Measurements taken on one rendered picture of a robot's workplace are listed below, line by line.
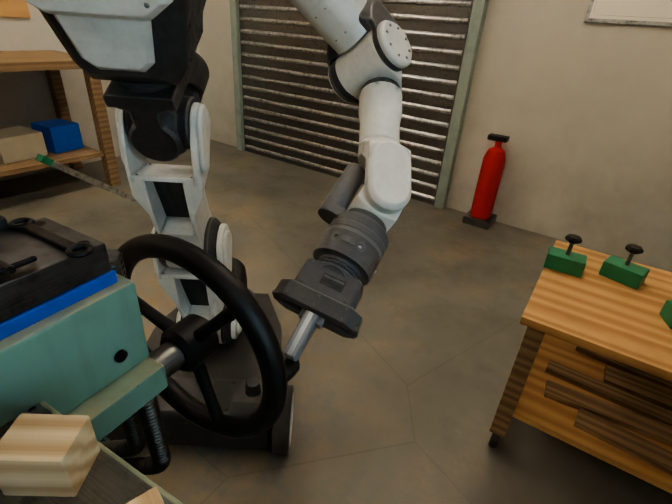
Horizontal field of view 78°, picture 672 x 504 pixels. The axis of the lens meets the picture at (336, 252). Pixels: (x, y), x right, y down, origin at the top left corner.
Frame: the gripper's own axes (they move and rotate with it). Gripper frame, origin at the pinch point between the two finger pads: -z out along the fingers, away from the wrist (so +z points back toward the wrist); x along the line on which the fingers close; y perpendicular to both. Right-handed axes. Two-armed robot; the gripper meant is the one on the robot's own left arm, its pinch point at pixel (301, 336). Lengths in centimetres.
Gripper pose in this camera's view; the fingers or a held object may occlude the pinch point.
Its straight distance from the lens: 54.4
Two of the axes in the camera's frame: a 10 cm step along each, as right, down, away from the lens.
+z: 4.6, -7.8, 4.3
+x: -8.9, -4.0, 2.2
